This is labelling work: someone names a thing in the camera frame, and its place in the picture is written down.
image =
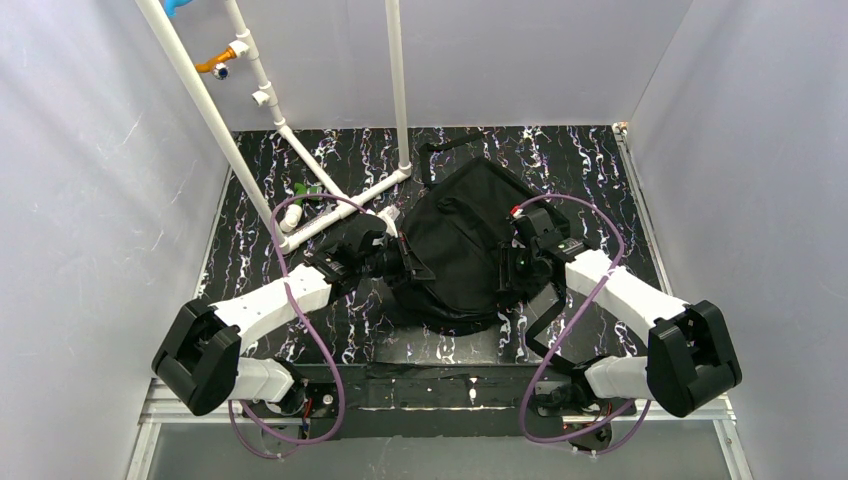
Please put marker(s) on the green pipe valve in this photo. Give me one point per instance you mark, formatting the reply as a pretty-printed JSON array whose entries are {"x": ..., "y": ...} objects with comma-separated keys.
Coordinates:
[{"x": 301, "y": 191}]

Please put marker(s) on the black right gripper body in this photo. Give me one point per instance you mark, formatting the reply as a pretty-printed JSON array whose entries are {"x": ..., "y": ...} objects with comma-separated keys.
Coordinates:
[{"x": 506, "y": 266}]

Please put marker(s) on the white PVC pipe frame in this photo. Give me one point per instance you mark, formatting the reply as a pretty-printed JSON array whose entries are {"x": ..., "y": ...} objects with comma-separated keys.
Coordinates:
[{"x": 341, "y": 204}]

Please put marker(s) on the blue pipe valve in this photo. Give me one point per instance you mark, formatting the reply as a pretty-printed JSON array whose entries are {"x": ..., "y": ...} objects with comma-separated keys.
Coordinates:
[{"x": 171, "y": 6}]

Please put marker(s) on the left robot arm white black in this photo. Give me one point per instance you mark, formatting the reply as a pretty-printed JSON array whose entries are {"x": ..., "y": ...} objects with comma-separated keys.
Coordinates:
[{"x": 201, "y": 358}]

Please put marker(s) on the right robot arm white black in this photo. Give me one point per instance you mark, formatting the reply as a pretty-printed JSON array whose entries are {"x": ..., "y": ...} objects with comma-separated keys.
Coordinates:
[{"x": 690, "y": 358}]

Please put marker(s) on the orange pipe valve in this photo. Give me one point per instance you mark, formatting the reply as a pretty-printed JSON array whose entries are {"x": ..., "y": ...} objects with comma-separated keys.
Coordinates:
[{"x": 217, "y": 66}]

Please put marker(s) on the black mounting base plate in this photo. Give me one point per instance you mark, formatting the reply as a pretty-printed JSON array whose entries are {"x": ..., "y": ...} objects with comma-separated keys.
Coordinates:
[{"x": 409, "y": 400}]

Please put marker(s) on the black student backpack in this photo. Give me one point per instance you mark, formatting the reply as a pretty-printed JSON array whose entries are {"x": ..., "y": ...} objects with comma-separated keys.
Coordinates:
[{"x": 455, "y": 229}]

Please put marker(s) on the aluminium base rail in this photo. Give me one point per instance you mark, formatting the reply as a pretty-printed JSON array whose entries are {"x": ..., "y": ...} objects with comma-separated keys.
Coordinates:
[{"x": 173, "y": 444}]

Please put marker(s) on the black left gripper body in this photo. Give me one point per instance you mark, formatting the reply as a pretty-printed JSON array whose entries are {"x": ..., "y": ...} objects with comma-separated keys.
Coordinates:
[{"x": 411, "y": 263}]

